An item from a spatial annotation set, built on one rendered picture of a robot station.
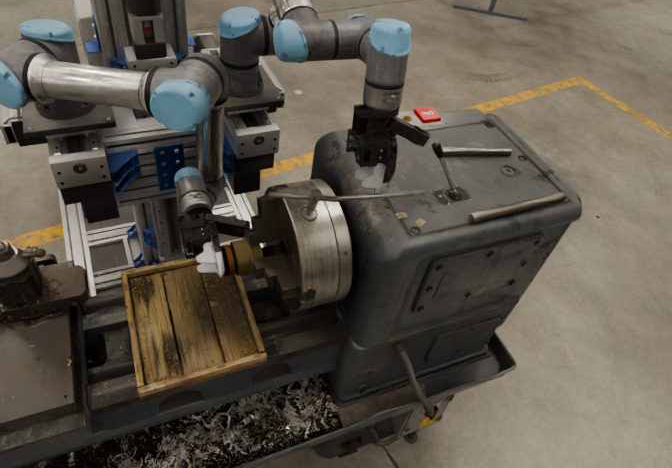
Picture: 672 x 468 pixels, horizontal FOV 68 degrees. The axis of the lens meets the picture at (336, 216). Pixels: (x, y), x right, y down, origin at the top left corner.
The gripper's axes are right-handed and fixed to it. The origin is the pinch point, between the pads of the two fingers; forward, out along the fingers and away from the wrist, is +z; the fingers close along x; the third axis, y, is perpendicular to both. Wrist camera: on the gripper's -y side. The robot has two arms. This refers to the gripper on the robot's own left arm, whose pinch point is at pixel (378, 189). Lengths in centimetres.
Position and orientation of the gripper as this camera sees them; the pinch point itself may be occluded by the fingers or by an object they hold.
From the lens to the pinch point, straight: 110.8
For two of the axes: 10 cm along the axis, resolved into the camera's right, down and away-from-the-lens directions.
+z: -0.7, 8.2, 5.7
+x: 3.9, 5.5, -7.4
